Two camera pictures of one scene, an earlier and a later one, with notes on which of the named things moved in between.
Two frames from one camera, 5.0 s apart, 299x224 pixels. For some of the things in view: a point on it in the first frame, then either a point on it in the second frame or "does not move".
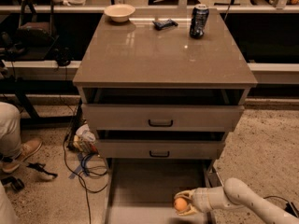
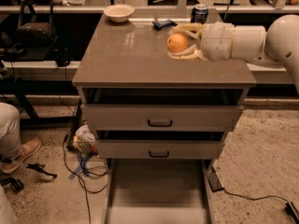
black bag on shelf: [35, 27] does not move
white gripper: [201, 199] -> [217, 41]
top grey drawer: [162, 118] does not move
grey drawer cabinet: [149, 91] does not move
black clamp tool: [40, 167] does not move
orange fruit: [180, 203] -> [177, 43]
